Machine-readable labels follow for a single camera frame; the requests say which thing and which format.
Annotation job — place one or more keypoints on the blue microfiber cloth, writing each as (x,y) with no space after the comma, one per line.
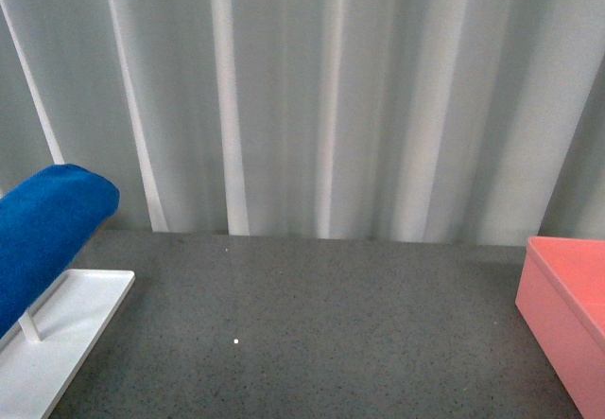
(45,221)

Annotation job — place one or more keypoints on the white pleated curtain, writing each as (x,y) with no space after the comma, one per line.
(476,121)

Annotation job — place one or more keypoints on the pink plastic bin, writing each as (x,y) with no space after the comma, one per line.
(561,297)

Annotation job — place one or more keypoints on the white towel rack stand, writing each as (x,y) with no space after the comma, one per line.
(43,351)

